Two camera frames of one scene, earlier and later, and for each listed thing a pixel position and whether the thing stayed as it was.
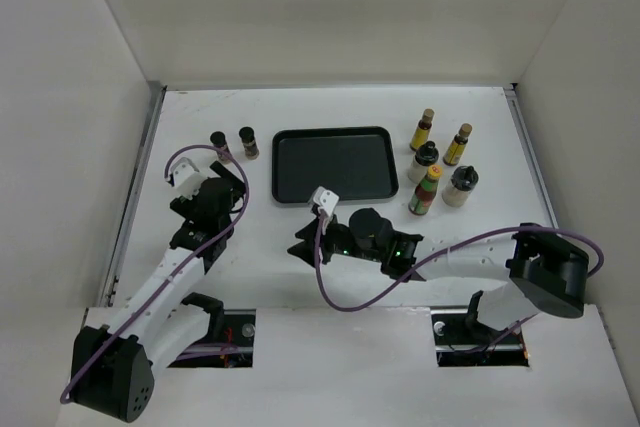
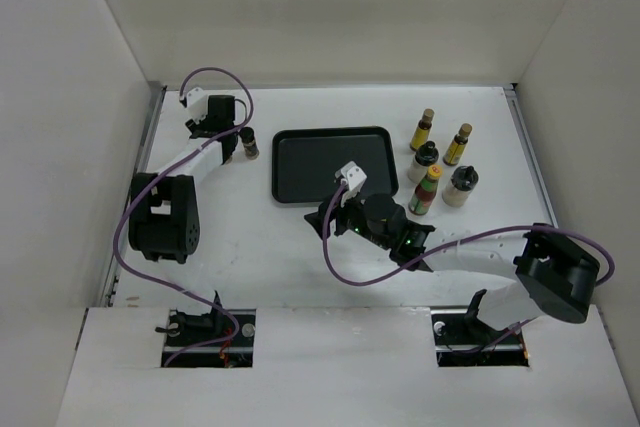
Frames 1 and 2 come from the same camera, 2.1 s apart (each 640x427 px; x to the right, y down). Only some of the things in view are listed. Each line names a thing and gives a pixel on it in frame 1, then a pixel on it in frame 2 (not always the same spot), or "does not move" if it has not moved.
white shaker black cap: (425, 157) does not move
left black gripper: (185, 206) to (195, 127)
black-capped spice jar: (251, 149) does not move
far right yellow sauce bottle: (456, 151) does not move
